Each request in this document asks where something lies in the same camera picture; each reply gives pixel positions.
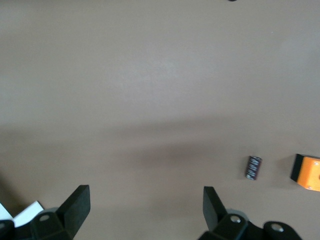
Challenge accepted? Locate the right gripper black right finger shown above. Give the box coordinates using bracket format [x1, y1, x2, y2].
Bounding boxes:
[198, 186, 303, 240]

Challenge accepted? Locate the orange button box, black base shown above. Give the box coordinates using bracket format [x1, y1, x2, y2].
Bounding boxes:
[290, 153, 320, 193]

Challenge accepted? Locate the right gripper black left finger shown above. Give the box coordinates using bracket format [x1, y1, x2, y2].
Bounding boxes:
[0, 184, 91, 240]

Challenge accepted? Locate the dark cylindrical capacitor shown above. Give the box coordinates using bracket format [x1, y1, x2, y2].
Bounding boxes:
[244, 155, 264, 181]

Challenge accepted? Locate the white drawer cabinet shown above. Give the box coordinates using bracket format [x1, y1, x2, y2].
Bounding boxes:
[0, 200, 45, 228]

